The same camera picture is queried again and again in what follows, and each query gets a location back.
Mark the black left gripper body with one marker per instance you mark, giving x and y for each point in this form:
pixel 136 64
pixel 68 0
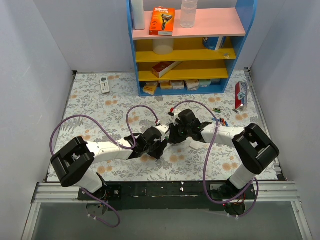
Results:
pixel 157 148

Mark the white battery cover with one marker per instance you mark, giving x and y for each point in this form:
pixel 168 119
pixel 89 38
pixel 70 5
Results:
pixel 194 145

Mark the red orange battery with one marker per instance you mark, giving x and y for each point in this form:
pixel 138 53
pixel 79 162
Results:
pixel 224 123

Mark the white bottle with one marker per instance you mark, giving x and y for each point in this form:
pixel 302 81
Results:
pixel 137 7

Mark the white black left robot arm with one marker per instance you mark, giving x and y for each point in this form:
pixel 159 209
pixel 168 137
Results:
pixel 72 163

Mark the clear plastic bottle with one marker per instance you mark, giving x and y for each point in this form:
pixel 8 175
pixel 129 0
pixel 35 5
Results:
pixel 188 13

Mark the red toothpaste box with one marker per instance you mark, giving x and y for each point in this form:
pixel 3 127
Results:
pixel 241 96

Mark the yellow red small box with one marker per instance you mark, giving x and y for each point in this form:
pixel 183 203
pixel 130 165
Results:
pixel 150 87

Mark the white translucent cup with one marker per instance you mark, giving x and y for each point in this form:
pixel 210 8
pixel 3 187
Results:
pixel 163 46

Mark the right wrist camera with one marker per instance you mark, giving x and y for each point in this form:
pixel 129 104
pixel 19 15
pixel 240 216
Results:
pixel 174 114

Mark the green battery pair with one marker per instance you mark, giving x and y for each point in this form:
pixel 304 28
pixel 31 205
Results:
pixel 217 109

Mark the white air conditioner remote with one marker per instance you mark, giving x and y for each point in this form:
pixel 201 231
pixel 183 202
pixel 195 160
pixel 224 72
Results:
pixel 104 85

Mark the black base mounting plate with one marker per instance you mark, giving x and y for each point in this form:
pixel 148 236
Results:
pixel 156 195

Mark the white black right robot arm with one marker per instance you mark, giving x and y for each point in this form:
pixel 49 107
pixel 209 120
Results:
pixel 255 149

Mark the tissue pack green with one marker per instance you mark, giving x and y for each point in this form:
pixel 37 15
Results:
pixel 204 83

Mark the aluminium frame rail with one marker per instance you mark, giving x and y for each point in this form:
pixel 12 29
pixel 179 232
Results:
pixel 55 193

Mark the blue shelf unit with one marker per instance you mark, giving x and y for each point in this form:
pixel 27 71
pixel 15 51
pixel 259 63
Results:
pixel 197 62

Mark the orange razor box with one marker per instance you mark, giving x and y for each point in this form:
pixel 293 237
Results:
pixel 162 21

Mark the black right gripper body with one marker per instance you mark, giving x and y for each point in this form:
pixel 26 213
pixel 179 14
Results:
pixel 175 136

